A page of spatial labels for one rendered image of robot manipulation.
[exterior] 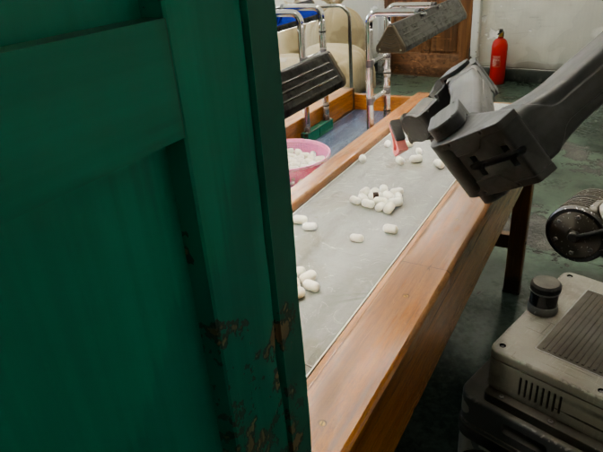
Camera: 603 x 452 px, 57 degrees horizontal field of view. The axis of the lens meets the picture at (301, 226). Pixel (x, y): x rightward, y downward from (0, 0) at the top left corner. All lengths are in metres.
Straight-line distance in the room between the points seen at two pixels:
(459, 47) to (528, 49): 0.63
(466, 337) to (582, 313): 0.71
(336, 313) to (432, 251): 0.25
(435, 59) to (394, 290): 5.02
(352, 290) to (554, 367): 0.51
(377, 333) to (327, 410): 0.18
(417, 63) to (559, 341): 4.82
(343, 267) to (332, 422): 0.42
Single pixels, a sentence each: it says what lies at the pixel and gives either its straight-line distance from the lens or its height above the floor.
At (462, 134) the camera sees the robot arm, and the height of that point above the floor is 1.13.
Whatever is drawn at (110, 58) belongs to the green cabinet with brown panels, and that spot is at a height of 1.28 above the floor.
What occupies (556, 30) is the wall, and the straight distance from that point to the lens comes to 5.62.
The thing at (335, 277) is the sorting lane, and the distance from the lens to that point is 1.08.
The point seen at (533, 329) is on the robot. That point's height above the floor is 0.47.
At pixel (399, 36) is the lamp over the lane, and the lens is 1.54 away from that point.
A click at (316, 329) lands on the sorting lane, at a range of 0.95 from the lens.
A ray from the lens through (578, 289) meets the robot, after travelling 1.61.
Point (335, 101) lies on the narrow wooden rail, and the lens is 2.22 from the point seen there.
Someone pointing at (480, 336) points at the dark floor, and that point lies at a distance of 2.16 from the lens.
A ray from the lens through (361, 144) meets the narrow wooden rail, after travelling 1.69.
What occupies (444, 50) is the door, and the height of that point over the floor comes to 0.26.
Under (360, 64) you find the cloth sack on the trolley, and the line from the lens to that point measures 4.29.
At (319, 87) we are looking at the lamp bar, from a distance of 1.11.
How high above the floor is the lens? 1.32
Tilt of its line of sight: 27 degrees down
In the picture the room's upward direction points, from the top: 4 degrees counter-clockwise
